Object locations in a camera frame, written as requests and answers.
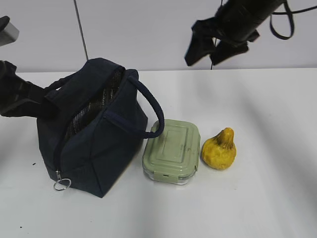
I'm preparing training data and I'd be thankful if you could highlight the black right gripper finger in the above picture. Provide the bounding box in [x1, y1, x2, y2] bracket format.
[184, 31, 215, 66]
[210, 41, 249, 65]

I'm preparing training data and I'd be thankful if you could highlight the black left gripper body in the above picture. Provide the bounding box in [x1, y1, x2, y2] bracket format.
[0, 60, 58, 118]

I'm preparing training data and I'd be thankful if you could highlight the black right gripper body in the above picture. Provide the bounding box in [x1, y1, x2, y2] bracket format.
[192, 4, 260, 45]

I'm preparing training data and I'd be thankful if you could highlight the navy insulated lunch bag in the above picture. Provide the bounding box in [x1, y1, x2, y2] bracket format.
[37, 58, 164, 197]

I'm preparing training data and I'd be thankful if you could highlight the silver zipper pull ring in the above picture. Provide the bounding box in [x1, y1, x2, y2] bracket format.
[53, 171, 72, 192]

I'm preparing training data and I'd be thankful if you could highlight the yellow wrinkled pear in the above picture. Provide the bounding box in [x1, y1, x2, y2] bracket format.
[202, 127, 237, 171]

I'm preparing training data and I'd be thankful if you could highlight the green lid glass container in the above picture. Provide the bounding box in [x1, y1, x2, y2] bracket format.
[142, 119, 201, 185]

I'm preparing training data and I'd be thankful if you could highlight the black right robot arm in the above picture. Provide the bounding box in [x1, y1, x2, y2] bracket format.
[184, 0, 295, 66]

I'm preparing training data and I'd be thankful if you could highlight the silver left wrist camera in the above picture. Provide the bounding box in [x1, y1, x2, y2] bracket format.
[0, 15, 19, 46]

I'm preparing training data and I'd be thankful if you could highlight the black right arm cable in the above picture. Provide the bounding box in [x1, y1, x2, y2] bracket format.
[269, 0, 317, 40]

